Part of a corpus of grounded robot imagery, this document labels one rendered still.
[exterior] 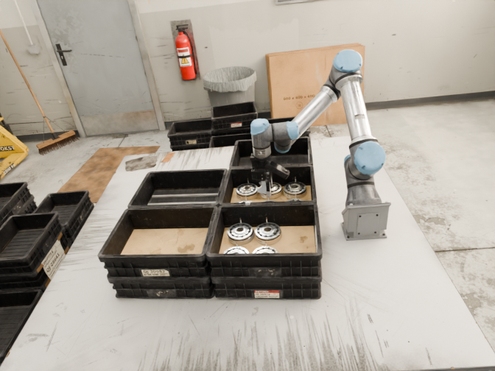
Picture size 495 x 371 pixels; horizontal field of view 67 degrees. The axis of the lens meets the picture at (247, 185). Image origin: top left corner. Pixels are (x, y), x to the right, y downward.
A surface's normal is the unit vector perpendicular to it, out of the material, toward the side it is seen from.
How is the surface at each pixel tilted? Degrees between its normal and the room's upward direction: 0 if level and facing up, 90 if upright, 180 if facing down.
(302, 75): 80
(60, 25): 90
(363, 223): 90
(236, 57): 90
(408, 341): 0
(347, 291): 0
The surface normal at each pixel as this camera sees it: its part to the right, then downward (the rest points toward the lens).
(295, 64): -0.02, 0.40
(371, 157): -0.03, -0.11
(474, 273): -0.10, -0.84
